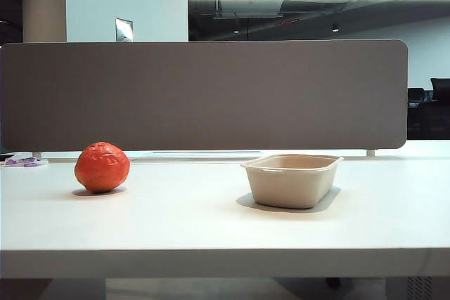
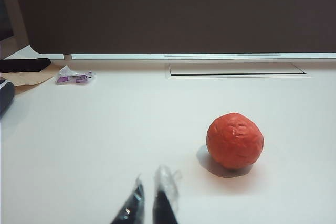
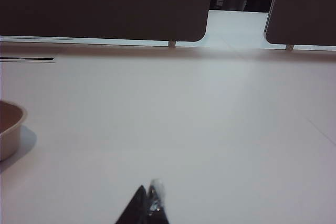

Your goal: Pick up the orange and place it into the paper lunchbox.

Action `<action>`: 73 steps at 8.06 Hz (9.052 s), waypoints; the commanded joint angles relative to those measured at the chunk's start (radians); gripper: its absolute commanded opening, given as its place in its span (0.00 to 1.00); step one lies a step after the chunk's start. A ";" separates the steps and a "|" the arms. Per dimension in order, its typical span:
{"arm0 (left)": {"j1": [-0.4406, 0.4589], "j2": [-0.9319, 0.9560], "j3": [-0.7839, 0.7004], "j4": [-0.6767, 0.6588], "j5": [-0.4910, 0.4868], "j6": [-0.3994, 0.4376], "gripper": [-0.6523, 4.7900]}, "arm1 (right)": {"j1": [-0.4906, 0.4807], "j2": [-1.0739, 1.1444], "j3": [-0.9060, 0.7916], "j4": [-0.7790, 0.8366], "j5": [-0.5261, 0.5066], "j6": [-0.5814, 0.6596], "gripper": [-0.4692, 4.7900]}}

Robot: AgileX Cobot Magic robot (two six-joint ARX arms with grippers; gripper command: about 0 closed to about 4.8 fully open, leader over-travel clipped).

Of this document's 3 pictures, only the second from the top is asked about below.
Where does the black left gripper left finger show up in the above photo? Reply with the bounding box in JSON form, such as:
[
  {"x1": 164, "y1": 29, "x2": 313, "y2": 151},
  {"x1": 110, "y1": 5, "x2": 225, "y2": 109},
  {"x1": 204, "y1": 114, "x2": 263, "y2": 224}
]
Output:
[{"x1": 110, "y1": 174, "x2": 145, "y2": 224}]

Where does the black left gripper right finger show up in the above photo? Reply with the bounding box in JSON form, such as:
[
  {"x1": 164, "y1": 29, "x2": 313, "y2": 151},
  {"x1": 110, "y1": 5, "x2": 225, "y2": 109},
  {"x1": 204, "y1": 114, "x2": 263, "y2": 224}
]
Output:
[{"x1": 153, "y1": 165, "x2": 182, "y2": 224}]

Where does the orange wrinkled ball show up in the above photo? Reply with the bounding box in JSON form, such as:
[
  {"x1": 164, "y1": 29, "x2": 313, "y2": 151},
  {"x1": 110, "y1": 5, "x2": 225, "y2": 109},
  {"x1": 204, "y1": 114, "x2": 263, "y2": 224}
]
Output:
[{"x1": 206, "y1": 112, "x2": 265, "y2": 170}]

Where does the purple and clear plastic wrapper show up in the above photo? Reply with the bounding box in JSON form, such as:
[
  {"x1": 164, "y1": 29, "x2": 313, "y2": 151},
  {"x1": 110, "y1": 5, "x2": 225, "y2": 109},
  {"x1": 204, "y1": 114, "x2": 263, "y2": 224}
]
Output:
[{"x1": 55, "y1": 65, "x2": 97, "y2": 86}]

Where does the brown paper sheet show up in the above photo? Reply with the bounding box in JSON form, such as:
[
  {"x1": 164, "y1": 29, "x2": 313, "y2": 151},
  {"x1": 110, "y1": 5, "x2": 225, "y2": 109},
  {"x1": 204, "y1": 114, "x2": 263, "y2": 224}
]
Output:
[{"x1": 0, "y1": 63, "x2": 64, "y2": 96}]

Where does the dark rounded case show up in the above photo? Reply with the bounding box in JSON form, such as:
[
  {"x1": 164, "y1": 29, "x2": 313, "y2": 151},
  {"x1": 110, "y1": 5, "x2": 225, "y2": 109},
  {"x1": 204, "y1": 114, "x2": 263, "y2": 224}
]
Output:
[{"x1": 0, "y1": 77, "x2": 16, "y2": 120}]

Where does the grey desk divider panel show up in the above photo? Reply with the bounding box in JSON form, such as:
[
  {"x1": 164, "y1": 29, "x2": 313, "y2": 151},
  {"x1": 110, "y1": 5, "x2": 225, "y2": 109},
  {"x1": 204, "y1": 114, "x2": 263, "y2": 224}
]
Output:
[{"x1": 12, "y1": 0, "x2": 336, "y2": 55}]

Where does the white desk cable flap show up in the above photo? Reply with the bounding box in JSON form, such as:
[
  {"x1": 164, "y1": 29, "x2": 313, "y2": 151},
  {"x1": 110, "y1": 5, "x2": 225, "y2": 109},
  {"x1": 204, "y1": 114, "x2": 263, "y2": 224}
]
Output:
[{"x1": 165, "y1": 62, "x2": 313, "y2": 79}]

